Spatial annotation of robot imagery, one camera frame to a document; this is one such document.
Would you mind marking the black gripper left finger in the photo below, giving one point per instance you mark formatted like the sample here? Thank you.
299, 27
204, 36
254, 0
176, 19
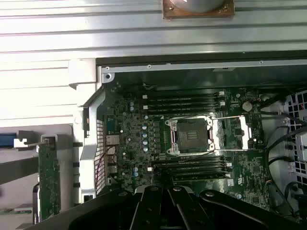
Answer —
148, 210

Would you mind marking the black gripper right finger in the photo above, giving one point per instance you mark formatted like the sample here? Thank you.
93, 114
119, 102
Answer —
187, 210

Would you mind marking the silver USB port block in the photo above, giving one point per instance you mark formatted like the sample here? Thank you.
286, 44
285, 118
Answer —
111, 169
111, 160

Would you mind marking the CPU socket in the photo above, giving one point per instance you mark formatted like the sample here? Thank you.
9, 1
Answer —
192, 136

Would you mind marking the green motherboard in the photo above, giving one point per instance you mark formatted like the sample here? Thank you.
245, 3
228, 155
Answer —
134, 134

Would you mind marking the silver ribbed port housing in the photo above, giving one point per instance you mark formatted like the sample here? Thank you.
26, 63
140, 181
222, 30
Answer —
112, 140

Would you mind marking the silver socket cover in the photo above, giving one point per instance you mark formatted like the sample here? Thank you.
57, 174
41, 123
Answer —
217, 134

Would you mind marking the grey parts rack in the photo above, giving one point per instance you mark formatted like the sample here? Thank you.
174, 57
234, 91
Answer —
66, 155

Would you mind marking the round coin cell battery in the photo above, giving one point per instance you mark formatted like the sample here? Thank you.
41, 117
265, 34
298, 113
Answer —
246, 105

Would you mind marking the perforated metal drive cage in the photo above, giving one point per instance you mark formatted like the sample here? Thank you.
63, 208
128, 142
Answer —
301, 148

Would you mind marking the black open PC case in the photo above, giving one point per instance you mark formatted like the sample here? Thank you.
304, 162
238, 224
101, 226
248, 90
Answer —
168, 62

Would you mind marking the hard disk with blue rails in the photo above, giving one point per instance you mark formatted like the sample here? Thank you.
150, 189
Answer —
8, 141

